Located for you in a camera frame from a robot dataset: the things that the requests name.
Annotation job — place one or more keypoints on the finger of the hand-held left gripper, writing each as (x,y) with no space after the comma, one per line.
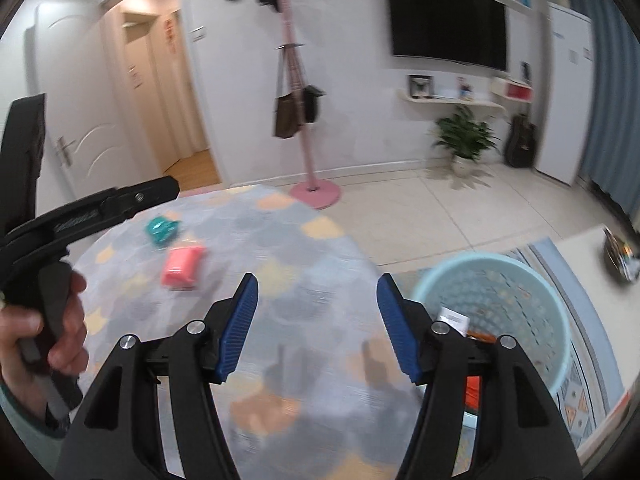
(22,150)
(130,197)

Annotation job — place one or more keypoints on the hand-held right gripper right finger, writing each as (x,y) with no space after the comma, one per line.
(400,325)

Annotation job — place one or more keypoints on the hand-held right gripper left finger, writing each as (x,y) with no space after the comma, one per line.
(240,325)

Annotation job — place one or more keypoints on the orange plastic bag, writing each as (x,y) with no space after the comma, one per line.
(472,395)

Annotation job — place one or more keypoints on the light blue plastic basket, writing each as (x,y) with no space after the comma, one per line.
(500,280)

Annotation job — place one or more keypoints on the person's left forearm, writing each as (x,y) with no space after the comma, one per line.
(20,435)

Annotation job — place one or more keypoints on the person's left hand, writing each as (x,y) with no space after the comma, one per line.
(20,325)

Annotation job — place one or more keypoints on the green crumpled wrapper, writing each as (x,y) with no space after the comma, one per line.
(161,230)

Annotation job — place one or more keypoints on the pink soft packet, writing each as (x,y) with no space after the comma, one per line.
(182,267)

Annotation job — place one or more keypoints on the white open door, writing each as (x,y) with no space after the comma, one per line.
(85,85)

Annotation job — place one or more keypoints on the white hallway door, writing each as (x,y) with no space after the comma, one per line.
(142,105)

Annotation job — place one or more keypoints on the brown hanging bag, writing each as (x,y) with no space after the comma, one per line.
(286,117)

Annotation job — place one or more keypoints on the pink coat rack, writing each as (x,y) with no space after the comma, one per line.
(300,110)

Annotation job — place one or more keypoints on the white coffee table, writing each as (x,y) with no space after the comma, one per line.
(600,320)

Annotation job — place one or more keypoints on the potted green plant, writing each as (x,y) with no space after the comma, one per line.
(465,135)

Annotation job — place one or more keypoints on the black hanging bag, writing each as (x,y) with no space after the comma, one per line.
(312,104)

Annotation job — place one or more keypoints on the black guitar case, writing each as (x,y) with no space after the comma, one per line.
(521,142)

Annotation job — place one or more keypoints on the dark bowl of snacks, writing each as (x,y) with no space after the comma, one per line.
(622,255)

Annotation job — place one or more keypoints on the framed butterfly picture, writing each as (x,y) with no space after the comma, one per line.
(420,86)

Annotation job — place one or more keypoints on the red and white drawer box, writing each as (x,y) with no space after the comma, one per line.
(512,91)

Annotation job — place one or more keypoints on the white refrigerator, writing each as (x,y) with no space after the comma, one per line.
(562,95)

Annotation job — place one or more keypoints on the blue and cream curtains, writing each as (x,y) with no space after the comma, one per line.
(610,110)

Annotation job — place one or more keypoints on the red hanging wall decoration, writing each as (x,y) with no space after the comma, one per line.
(171,34)

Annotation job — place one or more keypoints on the white low wall shelf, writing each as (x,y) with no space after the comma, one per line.
(450,101)

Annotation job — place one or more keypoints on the black wall television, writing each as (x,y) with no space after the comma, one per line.
(445,22)

